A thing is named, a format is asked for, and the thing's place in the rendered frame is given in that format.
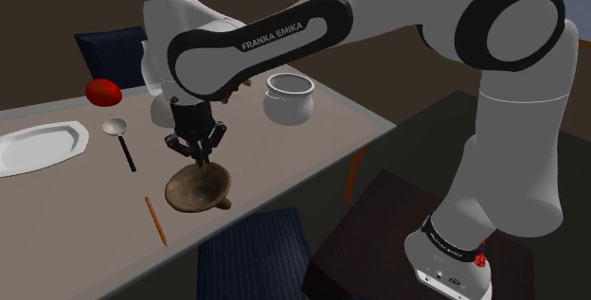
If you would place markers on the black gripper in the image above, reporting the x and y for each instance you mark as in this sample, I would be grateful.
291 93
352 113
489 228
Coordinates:
193 119

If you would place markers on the brown clay bowl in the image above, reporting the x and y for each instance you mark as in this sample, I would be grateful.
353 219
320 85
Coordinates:
196 190

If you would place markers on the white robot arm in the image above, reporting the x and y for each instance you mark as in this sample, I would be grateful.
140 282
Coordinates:
517 151

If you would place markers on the pale glass vase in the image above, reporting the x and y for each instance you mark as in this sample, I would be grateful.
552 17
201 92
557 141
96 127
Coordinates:
160 114

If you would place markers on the orange pencil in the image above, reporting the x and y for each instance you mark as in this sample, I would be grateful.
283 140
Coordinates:
156 221

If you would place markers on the white round pot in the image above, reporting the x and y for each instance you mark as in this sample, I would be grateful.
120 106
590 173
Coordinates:
288 107

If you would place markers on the red tomato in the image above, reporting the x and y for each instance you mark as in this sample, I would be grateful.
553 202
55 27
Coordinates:
103 92

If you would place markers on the dark blue chair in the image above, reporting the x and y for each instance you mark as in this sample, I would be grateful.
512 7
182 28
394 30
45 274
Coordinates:
251 257
111 57

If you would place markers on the grey table with orange legs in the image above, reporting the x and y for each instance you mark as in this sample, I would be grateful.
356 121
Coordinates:
69 225

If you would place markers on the white octagonal plate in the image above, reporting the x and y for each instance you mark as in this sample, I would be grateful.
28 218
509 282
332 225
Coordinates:
37 147

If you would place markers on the dark robot stand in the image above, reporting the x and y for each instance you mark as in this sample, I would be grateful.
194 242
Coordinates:
369 243

